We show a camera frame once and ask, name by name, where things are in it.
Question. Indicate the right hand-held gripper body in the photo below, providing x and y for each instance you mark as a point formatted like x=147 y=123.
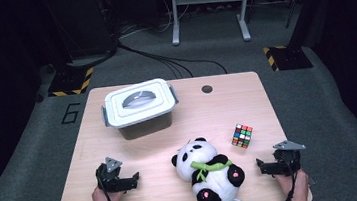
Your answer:
x=285 y=161

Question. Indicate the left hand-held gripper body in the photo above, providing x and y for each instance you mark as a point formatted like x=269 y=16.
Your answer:
x=113 y=182

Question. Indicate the colourful puzzle cube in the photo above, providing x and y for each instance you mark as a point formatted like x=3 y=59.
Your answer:
x=242 y=135

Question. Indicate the clear brown storage box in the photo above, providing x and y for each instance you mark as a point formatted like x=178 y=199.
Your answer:
x=146 y=129

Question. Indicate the panda plush toy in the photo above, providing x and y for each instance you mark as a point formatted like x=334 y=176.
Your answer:
x=207 y=174

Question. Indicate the person's right hand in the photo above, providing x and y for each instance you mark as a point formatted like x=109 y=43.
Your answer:
x=297 y=185

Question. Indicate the grey tape strip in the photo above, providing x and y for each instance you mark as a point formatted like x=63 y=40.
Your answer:
x=312 y=181

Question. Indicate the dark round table grommet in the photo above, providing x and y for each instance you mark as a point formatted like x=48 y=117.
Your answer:
x=206 y=89

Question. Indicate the striped black stand base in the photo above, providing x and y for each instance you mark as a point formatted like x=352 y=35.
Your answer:
x=289 y=58
x=70 y=81

